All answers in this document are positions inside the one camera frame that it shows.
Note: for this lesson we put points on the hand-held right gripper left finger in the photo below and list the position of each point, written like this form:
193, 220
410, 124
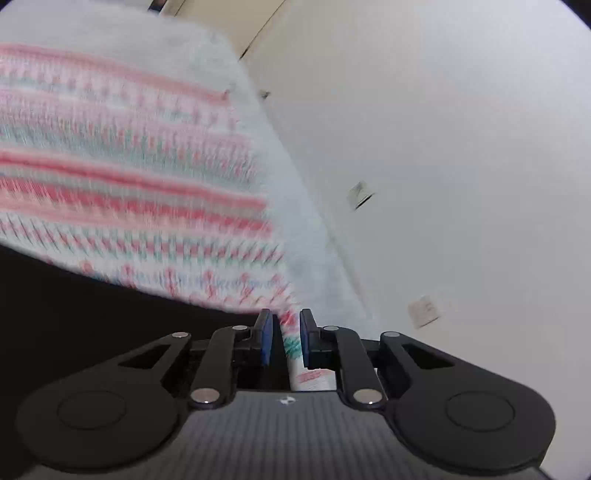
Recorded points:
266, 339

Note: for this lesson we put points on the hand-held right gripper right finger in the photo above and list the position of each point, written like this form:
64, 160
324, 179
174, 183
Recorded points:
305, 342

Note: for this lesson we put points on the black pants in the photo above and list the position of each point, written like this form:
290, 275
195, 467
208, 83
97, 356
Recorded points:
69, 300

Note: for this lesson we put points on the white wall outlet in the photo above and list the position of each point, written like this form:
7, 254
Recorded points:
360, 194
427, 311

